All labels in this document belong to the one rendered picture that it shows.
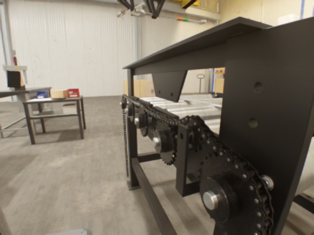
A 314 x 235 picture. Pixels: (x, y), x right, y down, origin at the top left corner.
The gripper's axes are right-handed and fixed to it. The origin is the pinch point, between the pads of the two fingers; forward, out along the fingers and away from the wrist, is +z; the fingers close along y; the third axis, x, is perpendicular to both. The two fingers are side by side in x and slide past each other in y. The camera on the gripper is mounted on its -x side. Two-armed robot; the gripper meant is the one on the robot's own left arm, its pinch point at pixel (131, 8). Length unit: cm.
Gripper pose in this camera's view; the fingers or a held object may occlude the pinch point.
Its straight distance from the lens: 79.3
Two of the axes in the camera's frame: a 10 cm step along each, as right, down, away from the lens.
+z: 4.8, 8.0, 3.6
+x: -8.3, 5.5, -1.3
